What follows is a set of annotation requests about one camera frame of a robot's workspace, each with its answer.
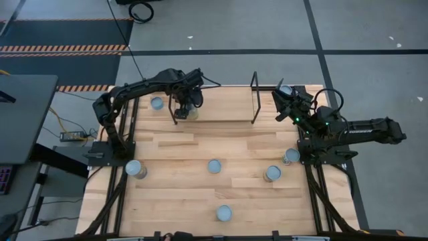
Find black box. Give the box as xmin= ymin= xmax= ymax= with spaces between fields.
xmin=115 ymin=0 xmax=161 ymax=5

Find backlit keyboard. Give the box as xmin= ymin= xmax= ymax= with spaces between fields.
xmin=0 ymin=164 xmax=16 ymax=196

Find grey desk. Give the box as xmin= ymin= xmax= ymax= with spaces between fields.
xmin=0 ymin=162 xmax=43 ymax=235

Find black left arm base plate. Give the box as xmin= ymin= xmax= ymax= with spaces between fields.
xmin=87 ymin=140 xmax=136 ymax=167

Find coiled black cable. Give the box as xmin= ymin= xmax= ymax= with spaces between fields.
xmin=128 ymin=1 xmax=155 ymax=25

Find tall green and red can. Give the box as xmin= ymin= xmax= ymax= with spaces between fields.
xmin=263 ymin=165 xmax=282 ymax=183

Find short orange label can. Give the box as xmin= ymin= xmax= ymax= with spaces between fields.
xmin=207 ymin=159 xmax=223 ymax=175

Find tall food can silver lid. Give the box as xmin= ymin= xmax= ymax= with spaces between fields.
xmin=281 ymin=148 xmax=301 ymax=166
xmin=124 ymin=159 xmax=148 ymax=180

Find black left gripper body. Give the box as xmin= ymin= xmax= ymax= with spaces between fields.
xmin=171 ymin=83 xmax=194 ymax=108

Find black desk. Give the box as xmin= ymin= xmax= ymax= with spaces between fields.
xmin=0 ymin=74 xmax=60 ymax=165

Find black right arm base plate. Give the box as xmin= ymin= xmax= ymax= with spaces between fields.
xmin=297 ymin=139 xmax=349 ymax=166

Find short can silver lid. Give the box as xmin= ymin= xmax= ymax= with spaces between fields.
xmin=150 ymin=96 xmax=165 ymax=111

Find green label can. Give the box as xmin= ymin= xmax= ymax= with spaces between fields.
xmin=215 ymin=204 xmax=233 ymax=222

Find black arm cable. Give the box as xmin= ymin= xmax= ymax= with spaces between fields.
xmin=199 ymin=74 xmax=222 ymax=90
xmin=312 ymin=87 xmax=345 ymax=118

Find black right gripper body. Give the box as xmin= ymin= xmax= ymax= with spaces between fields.
xmin=279 ymin=86 xmax=314 ymax=125

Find wooden shelf black metal legs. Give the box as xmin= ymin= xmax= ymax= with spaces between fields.
xmin=168 ymin=71 xmax=262 ymax=126

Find tall yellow carrots can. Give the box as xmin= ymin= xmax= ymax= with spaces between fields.
xmin=186 ymin=103 xmax=200 ymax=121

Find black floor mat hazard stripes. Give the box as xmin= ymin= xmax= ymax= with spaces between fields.
xmin=0 ymin=18 xmax=134 ymax=93

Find black flat device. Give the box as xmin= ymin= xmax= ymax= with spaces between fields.
xmin=0 ymin=89 xmax=17 ymax=104

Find black power adapter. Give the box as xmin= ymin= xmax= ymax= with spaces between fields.
xmin=59 ymin=131 xmax=87 ymax=143

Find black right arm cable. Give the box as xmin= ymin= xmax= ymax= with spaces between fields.
xmin=312 ymin=87 xmax=345 ymax=118

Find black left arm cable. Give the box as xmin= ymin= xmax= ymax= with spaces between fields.
xmin=199 ymin=74 xmax=222 ymax=90

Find black diagonal frame brace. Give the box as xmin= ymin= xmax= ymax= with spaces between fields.
xmin=308 ymin=177 xmax=360 ymax=234
xmin=82 ymin=173 xmax=127 ymax=236

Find long black cable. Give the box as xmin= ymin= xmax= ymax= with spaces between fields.
xmin=106 ymin=0 xmax=146 ymax=82

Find black desk foot beam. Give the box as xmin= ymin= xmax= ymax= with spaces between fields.
xmin=29 ymin=143 xmax=90 ymax=178

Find person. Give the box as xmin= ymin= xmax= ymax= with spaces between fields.
xmin=162 ymin=230 xmax=195 ymax=241

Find black aluminium frame rail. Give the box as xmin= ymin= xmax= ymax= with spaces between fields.
xmin=43 ymin=230 xmax=428 ymax=241
xmin=200 ymin=85 xmax=307 ymax=92
xmin=99 ymin=98 xmax=130 ymax=235
xmin=316 ymin=165 xmax=337 ymax=234
xmin=298 ymin=129 xmax=322 ymax=234
xmin=113 ymin=96 xmax=140 ymax=235

